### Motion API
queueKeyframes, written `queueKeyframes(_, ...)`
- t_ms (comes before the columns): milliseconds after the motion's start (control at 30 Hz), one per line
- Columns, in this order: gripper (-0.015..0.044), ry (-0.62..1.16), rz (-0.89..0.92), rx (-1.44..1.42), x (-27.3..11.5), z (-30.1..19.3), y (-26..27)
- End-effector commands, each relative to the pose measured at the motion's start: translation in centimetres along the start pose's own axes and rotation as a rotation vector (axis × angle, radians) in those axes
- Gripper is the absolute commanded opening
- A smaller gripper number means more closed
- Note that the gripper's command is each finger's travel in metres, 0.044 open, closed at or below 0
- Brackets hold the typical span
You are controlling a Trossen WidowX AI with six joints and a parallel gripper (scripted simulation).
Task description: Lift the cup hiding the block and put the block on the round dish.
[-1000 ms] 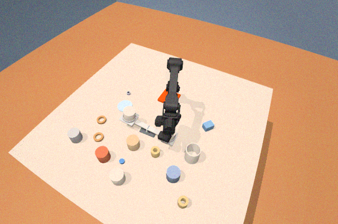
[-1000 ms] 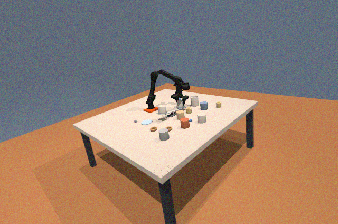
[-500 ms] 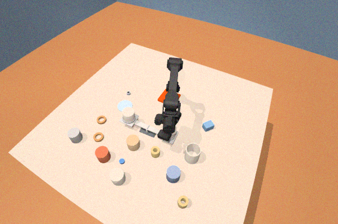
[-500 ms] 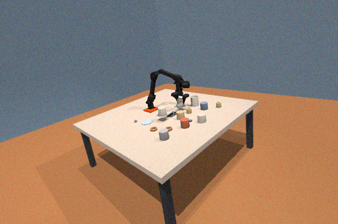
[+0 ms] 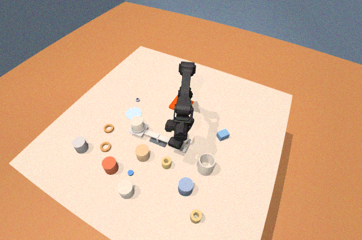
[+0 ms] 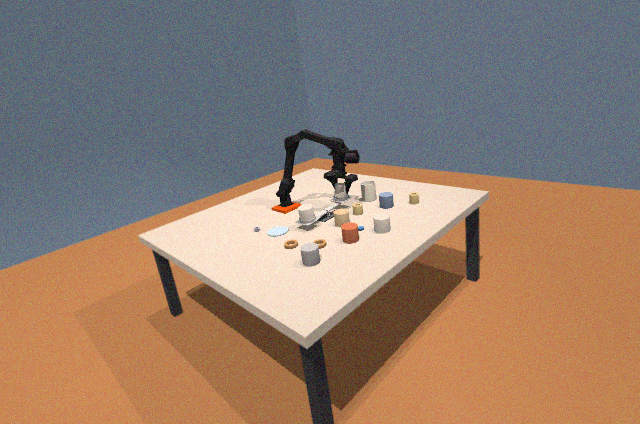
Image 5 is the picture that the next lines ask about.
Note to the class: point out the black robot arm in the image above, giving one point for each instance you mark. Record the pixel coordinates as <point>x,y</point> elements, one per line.
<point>183,106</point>

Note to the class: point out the yellow ring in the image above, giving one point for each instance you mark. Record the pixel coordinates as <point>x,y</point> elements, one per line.
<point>198,213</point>
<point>166,162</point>

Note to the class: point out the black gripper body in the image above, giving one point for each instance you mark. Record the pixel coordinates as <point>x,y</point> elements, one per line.
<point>176,144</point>

